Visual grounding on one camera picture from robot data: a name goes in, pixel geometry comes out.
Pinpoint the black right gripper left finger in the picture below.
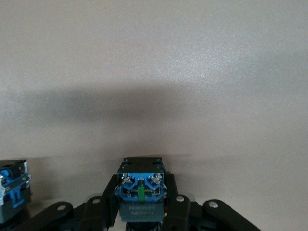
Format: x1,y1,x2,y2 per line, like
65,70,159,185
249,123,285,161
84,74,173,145
14,174,121,231

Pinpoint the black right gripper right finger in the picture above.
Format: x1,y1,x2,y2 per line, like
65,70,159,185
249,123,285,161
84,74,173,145
163,173,262,231

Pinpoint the red push button switch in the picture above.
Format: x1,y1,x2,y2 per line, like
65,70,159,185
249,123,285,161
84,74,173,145
115,157,169,231

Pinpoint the green push button switch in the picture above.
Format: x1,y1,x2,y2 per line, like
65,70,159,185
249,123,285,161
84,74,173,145
0,159,32,225

